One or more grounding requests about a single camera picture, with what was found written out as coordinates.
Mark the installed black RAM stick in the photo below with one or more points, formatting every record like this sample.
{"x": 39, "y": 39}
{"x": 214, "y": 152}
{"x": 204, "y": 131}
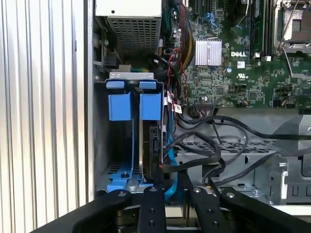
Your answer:
{"x": 256, "y": 24}

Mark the black RAM slot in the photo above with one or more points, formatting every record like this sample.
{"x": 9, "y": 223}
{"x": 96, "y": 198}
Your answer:
{"x": 267, "y": 29}

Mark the metal disk bay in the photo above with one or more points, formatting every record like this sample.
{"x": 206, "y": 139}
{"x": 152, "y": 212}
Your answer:
{"x": 102, "y": 136}

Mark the green motherboard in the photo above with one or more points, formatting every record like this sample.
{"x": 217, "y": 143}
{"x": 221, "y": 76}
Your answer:
{"x": 218, "y": 82}

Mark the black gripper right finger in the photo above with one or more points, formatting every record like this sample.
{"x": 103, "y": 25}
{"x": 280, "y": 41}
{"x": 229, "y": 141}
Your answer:
{"x": 206, "y": 213}

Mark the locking lever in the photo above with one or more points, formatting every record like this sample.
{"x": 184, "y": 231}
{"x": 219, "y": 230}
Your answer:
{"x": 289, "y": 22}

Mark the CPU socket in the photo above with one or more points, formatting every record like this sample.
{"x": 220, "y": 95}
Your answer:
{"x": 297, "y": 25}

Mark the silver finned heat sink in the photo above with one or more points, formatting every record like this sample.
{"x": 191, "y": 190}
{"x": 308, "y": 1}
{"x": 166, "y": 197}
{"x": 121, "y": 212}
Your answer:
{"x": 208, "y": 52}

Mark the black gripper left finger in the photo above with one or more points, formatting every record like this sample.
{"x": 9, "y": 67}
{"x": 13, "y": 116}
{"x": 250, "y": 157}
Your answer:
{"x": 151, "y": 213}

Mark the empty blue disk carrier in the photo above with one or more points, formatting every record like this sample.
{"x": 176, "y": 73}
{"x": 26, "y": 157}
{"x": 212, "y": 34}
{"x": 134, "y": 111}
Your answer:
{"x": 120, "y": 106}

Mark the silver power supply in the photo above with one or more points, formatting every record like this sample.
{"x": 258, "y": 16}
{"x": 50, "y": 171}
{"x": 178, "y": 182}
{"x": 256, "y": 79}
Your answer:
{"x": 128, "y": 7}

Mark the hard disk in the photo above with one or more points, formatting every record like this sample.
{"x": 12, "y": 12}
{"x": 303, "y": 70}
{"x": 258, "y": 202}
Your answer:
{"x": 149, "y": 106}

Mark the perforated metal drive cage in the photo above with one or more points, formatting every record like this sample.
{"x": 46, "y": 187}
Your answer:
{"x": 267, "y": 165}

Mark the dark grey PC case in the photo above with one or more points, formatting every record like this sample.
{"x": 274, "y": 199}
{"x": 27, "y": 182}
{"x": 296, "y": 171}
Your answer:
{"x": 89, "y": 97}

